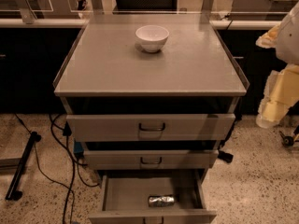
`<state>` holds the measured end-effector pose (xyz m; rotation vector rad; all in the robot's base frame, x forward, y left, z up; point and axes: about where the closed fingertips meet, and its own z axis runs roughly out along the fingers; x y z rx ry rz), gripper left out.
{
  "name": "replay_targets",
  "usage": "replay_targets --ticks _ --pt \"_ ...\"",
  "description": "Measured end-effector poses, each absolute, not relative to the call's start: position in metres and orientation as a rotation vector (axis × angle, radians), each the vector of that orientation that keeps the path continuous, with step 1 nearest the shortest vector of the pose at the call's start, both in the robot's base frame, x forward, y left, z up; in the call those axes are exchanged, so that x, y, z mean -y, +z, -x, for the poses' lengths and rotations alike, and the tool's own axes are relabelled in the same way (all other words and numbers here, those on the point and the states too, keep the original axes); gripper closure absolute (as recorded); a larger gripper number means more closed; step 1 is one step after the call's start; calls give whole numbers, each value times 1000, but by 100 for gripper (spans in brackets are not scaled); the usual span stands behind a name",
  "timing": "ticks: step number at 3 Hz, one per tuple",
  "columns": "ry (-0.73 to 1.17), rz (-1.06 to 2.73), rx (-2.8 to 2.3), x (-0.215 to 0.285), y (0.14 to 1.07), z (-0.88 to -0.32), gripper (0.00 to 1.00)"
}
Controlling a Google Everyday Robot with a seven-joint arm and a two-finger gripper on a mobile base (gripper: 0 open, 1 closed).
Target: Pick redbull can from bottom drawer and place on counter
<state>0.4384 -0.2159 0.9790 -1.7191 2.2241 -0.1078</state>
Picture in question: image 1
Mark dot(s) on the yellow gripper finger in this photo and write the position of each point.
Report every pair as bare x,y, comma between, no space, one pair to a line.
281,91
269,39

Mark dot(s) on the silver redbull can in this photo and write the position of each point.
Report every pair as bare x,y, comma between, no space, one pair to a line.
161,201

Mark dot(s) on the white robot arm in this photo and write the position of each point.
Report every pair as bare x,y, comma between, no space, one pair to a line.
287,47

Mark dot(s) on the top grey drawer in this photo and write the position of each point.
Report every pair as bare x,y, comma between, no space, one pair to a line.
165,127

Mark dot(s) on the grey drawer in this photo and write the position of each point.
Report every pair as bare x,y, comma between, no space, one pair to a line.
165,127
150,159
124,199

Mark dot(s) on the grey drawer cabinet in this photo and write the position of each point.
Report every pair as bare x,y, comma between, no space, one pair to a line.
108,73

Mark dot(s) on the middle grey drawer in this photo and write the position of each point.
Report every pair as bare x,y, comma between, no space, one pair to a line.
150,159

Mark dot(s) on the bottom grey drawer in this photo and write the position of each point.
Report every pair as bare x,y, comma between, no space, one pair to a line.
124,199

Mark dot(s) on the black wheeled stand base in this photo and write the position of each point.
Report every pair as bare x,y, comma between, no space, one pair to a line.
289,141

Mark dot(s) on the black caster wheel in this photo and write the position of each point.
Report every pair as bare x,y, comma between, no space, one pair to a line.
227,157

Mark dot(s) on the white ceramic bowl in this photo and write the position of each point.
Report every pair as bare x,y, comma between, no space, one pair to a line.
151,38

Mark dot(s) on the black metal stand leg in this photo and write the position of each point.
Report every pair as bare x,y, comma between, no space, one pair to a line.
13,194

